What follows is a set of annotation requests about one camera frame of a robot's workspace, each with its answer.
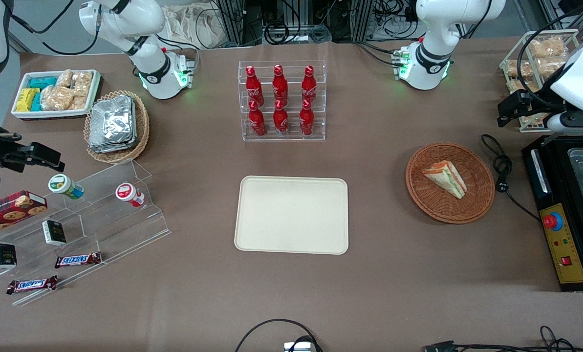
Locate coiled black cable bundle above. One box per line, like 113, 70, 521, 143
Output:
263, 20, 332, 45

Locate Snickers chocolate bar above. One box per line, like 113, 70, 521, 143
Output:
55, 252, 102, 269
6, 275, 58, 295

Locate clear acrylic bottle rack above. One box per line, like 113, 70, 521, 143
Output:
238, 61, 326, 142

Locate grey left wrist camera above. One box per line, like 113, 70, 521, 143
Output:
547, 112, 583, 135

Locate yellow snack packet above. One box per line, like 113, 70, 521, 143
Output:
16, 88, 40, 112

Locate triangle sandwich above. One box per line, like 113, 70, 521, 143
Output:
422, 160, 468, 199

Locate small black box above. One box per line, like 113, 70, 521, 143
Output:
42, 220, 67, 246
0, 243, 17, 270

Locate black power cable with plug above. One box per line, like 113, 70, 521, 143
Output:
481, 134, 541, 223

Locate cream wire rack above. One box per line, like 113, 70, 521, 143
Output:
499, 29, 580, 133

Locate green lid yogurt cup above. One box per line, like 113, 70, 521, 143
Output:
48, 174, 85, 199

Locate silver foil pouch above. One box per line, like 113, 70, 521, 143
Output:
89, 95, 137, 146
88, 139, 139, 154

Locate red lid yogurt cup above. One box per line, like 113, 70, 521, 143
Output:
115, 182, 145, 208

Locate black machine with yellow panel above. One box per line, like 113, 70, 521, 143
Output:
522, 134, 583, 292

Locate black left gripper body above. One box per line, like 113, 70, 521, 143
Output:
514, 73, 573, 125

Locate red cola bottle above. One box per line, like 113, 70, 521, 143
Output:
248, 100, 266, 137
299, 99, 315, 136
272, 65, 289, 104
302, 66, 318, 103
273, 99, 290, 136
245, 66, 264, 106

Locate cream plastic tray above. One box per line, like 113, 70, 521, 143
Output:
234, 176, 349, 255

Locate black cable with connector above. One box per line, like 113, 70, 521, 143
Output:
423, 325, 583, 352

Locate black looped cable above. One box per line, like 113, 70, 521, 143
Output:
234, 319, 324, 352

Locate light wicker basket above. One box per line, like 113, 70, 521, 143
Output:
84, 90, 150, 164

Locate white rectangular snack tray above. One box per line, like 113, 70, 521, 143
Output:
11, 69, 101, 120

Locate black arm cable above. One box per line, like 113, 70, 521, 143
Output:
8, 0, 101, 55

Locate red plaid cookie box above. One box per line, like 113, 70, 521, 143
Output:
0, 191, 48, 240

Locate round brown wicker basket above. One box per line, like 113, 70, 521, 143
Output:
406, 142, 496, 224

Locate aluminium frame post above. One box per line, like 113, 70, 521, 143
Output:
217, 0, 246, 47

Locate clear acrylic step display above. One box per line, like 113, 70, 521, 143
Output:
0, 159, 171, 307

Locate white cloth bag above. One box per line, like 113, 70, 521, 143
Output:
162, 4, 229, 49

